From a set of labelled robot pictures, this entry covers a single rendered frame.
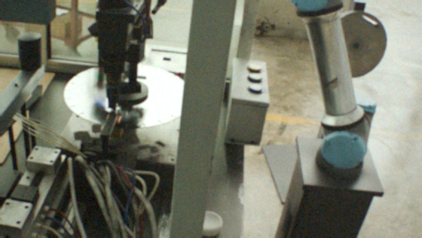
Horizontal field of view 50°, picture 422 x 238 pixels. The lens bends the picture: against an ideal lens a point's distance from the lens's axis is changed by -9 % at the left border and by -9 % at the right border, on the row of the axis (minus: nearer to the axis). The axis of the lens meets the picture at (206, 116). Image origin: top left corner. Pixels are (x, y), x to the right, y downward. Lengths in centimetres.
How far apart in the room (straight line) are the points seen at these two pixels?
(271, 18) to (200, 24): 393
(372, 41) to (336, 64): 115
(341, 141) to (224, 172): 34
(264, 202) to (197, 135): 194
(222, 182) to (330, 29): 49
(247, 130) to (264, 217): 98
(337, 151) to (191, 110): 78
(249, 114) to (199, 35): 97
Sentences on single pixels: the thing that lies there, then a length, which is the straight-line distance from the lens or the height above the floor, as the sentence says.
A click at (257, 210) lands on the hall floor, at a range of 239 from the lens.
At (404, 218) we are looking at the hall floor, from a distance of 264.
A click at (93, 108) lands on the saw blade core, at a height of 95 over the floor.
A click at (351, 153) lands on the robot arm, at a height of 92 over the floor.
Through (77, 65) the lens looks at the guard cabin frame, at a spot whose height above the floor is 79.
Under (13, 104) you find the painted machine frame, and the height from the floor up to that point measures 104.
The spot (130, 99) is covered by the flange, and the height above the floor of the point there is 96.
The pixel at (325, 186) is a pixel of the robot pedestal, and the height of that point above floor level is 75.
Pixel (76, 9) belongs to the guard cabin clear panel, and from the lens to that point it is 172.
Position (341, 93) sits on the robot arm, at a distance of 119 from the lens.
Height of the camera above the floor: 156
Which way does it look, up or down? 31 degrees down
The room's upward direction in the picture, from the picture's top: 8 degrees clockwise
